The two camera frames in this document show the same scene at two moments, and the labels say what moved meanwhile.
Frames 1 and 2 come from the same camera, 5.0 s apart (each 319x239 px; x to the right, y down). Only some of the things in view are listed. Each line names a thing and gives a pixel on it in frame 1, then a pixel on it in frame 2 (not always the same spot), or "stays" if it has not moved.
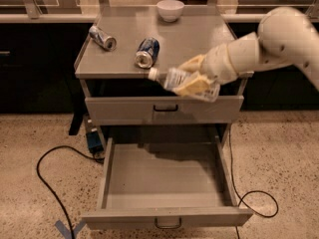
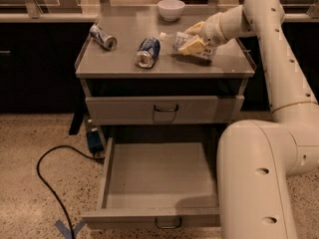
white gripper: (217, 65) -> (211, 30)
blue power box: (94, 140) stays
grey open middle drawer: (162, 182) stays
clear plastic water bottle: (186, 83) -> (179, 38)
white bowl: (170, 10) stays
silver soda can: (108, 43) stays
